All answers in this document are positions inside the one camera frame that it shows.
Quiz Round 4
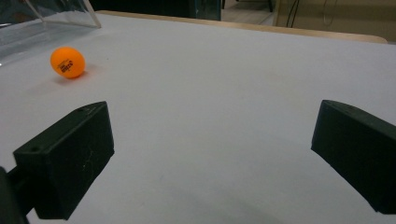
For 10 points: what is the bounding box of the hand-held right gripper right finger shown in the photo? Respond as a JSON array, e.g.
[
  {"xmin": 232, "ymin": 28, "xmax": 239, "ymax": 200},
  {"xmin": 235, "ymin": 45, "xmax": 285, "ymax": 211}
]
[{"xmin": 310, "ymin": 99, "xmax": 396, "ymax": 215}]

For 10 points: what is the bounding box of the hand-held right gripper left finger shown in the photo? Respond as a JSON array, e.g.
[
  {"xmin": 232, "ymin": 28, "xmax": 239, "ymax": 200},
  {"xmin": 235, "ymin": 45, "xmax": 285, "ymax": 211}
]
[{"xmin": 12, "ymin": 101, "xmax": 115, "ymax": 221}]

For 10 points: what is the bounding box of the orange ping pong ball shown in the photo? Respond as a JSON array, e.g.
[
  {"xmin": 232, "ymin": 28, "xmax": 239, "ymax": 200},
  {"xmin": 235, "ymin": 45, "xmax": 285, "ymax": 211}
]
[{"xmin": 49, "ymin": 46, "xmax": 87, "ymax": 79}]

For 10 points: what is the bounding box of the clear plastic container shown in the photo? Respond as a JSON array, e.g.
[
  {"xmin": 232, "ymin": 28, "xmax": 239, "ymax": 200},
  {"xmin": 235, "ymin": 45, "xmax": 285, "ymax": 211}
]
[{"xmin": 0, "ymin": 0, "xmax": 103, "ymax": 67}]

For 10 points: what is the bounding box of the dark cabinet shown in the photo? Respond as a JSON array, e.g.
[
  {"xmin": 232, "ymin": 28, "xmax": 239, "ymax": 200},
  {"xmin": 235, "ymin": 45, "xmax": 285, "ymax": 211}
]
[{"xmin": 89, "ymin": 0, "xmax": 222, "ymax": 21}]

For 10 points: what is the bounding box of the black cable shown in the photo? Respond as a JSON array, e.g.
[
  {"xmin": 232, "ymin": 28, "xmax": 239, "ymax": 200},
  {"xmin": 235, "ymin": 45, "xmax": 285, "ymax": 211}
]
[{"xmin": 286, "ymin": 0, "xmax": 301, "ymax": 28}]

